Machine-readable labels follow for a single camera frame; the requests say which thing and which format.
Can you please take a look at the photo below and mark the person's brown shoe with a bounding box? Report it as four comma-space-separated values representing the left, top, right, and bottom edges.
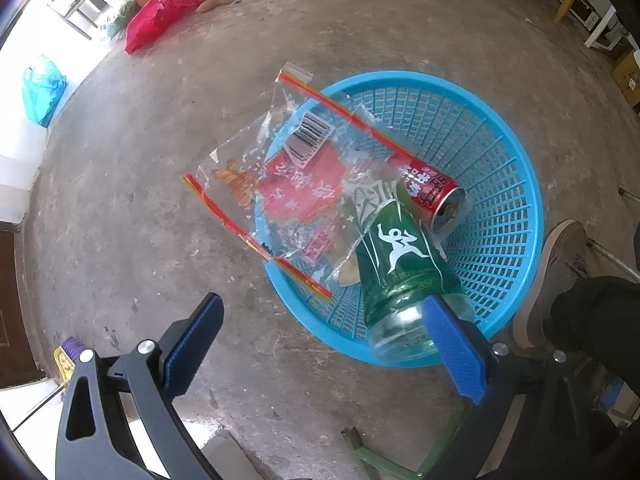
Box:
512, 219, 591, 351

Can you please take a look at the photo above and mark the person's dark trouser leg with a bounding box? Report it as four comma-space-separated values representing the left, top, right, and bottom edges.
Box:
542, 275, 640, 480

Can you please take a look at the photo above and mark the yellow and purple brush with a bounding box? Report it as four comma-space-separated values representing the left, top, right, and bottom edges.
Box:
52, 336, 86, 386

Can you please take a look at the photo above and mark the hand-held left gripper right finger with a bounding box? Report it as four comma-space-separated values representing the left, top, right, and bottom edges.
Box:
422, 295, 596, 480

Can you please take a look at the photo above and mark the brown wooden door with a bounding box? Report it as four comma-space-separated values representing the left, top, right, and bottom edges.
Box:
0, 220, 56, 391

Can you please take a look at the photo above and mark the green metal frame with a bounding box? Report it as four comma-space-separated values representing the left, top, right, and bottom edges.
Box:
341, 400, 466, 480

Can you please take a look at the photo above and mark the small grey stool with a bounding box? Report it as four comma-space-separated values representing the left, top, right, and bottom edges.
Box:
47, 0, 101, 41

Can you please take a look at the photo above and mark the white metal frame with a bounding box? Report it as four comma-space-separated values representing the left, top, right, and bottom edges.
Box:
582, 5, 631, 51

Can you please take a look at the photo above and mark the red plastic bag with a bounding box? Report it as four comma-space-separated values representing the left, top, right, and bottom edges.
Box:
124, 0, 205, 56

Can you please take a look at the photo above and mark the teal plastic bag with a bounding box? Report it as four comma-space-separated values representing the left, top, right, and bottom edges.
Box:
21, 55, 67, 128

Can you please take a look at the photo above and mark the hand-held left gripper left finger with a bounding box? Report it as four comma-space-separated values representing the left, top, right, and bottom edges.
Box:
54, 292, 225, 480

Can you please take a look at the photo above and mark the clear red-printed snack bag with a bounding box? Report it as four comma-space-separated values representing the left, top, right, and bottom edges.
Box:
181, 62, 426, 301

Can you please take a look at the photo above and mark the blue plastic basket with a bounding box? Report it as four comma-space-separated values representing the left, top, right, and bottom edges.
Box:
255, 70, 545, 367

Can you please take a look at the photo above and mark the grey metal rod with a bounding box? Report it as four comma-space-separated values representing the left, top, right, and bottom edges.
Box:
585, 237, 640, 281

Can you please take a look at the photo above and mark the red drink can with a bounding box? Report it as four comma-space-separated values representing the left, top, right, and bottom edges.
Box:
395, 155, 466, 236

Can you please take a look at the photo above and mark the green label plastic bottle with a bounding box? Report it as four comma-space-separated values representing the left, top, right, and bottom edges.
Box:
350, 180, 476, 366

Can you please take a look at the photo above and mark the green vegetable bag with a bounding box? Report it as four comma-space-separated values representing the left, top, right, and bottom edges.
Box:
95, 0, 141, 41

